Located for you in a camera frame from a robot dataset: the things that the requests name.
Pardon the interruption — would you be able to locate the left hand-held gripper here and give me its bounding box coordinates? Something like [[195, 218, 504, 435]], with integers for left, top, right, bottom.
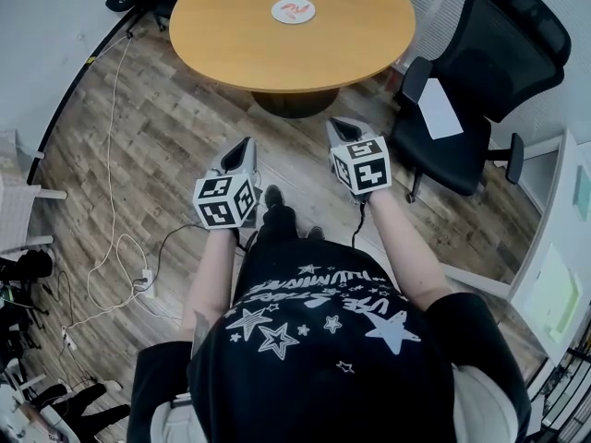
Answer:
[[192, 137, 260, 232]]

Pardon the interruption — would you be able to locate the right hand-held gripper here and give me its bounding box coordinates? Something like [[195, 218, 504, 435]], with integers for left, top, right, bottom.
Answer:
[[325, 116, 393, 206]]

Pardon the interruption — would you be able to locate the white round coaster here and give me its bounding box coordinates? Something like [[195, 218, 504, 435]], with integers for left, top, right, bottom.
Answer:
[[270, 0, 319, 26]]

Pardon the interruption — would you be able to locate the person's right forearm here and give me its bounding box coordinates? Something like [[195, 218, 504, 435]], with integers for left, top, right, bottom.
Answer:
[[368, 191, 453, 313]]

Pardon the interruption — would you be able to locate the person's left forearm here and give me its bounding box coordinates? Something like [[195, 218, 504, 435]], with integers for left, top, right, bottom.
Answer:
[[182, 228, 239, 341]]

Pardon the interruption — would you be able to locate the black round table base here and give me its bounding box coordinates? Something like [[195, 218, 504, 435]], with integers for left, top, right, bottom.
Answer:
[[250, 85, 342, 119]]

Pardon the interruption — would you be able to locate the black trouser leg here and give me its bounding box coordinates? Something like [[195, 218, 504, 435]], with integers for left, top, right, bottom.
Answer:
[[256, 203, 299, 248]]

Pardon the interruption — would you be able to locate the white paper sheet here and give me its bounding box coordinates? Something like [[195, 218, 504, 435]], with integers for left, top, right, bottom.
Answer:
[[417, 77, 464, 140]]

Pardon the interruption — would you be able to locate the large black mesh office chair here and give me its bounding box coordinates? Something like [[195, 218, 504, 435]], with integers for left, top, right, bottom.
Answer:
[[390, 0, 573, 205]]

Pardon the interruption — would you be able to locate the white slatted chair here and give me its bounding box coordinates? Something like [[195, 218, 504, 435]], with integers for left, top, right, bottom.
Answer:
[[0, 129, 68, 256]]

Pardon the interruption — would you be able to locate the green pad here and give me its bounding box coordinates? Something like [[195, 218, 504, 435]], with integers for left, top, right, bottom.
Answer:
[[572, 163, 591, 223]]

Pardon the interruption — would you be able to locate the black star print t-shirt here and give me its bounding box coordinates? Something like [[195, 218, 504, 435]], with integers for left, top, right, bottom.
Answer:
[[127, 237, 532, 443]]

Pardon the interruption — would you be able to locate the pale green paper sheet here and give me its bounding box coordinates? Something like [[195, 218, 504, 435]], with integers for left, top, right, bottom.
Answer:
[[521, 242, 581, 341]]

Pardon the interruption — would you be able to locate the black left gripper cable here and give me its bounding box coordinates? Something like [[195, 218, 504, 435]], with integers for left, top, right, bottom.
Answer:
[[235, 228, 259, 254]]

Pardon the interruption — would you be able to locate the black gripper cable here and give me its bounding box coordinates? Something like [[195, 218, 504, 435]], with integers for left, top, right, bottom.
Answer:
[[351, 200, 368, 248], [235, 228, 259, 254]]

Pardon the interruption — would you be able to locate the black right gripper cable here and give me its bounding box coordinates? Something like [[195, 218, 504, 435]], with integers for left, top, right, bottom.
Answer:
[[351, 200, 368, 248]]

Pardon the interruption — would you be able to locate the black floor cable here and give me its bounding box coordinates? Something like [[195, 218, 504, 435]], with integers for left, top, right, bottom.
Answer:
[[133, 221, 207, 290]]

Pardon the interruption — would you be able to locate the long white floor cable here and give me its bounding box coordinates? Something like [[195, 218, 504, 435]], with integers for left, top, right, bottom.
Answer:
[[62, 34, 149, 336]]

